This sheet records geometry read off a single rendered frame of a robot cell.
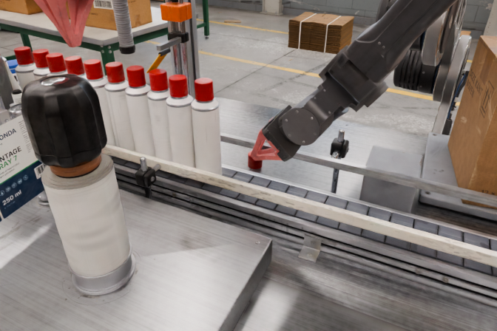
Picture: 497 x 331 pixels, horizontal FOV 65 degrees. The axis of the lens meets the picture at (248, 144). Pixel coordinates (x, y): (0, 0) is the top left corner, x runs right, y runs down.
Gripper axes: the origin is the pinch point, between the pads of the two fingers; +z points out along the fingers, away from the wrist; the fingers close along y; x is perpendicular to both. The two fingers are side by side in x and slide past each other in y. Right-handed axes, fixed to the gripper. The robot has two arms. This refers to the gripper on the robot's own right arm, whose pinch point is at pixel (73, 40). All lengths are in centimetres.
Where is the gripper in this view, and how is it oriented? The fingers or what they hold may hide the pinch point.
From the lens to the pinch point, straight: 57.0
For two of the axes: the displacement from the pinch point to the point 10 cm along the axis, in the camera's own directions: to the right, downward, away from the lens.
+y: 9.1, 2.1, -3.7
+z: -0.1, 8.8, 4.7
